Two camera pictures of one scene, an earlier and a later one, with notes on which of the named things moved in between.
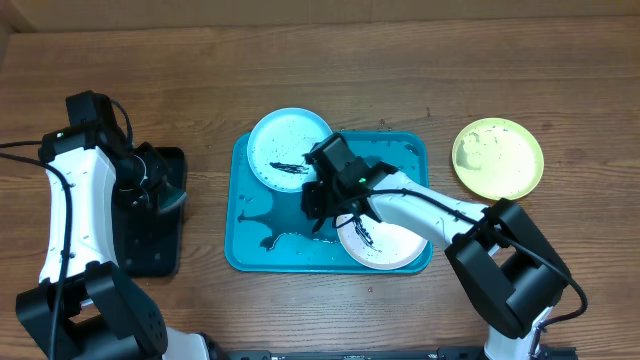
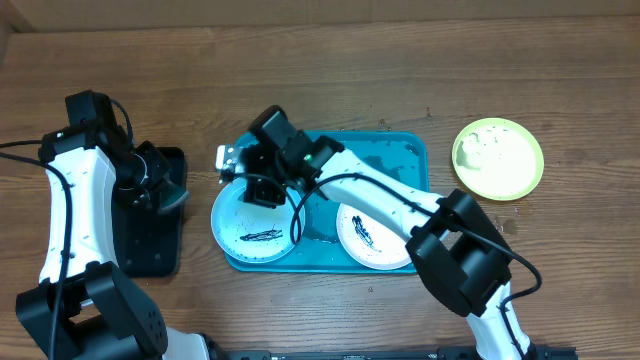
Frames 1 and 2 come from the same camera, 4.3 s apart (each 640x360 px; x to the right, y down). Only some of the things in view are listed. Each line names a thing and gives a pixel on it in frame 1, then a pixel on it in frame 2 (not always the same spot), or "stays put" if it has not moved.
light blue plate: (277, 145) → (250, 232)
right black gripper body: (329, 198) → (275, 188)
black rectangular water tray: (150, 245) stays put
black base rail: (467, 353) stays put
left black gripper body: (141, 175) stays put
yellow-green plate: (497, 158) stays put
